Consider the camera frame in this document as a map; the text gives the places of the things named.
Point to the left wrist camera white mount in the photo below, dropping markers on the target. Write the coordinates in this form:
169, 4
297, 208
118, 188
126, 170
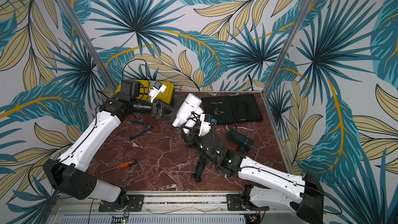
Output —
154, 89

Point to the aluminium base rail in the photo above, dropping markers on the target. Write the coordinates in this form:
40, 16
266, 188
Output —
178, 207

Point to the grey fabric drawstring pouch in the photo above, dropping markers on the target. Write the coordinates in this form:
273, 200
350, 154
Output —
177, 103

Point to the white hair dryer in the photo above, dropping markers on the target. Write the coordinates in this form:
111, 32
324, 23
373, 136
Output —
188, 114

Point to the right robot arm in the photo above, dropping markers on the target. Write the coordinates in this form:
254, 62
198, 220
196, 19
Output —
302, 194

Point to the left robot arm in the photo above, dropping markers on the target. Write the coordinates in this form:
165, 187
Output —
68, 174

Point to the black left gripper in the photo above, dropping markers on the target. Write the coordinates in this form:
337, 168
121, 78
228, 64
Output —
159, 106

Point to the blue handled cutting pliers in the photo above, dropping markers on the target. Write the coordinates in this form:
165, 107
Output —
144, 128

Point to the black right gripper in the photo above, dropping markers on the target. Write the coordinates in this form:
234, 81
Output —
191, 135

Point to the orange handled screwdriver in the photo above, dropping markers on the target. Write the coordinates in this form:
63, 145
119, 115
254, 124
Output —
122, 166

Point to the black hair dryer bag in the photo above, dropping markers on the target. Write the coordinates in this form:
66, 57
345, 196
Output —
231, 109

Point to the dark green hair dryer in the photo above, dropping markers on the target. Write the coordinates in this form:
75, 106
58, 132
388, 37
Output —
245, 143

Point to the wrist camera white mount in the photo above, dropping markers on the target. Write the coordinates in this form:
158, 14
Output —
207, 122
154, 89

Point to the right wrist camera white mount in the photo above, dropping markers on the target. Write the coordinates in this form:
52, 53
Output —
207, 122

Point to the yellow and black toolbox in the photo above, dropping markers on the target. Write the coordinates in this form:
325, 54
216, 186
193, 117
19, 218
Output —
130, 90

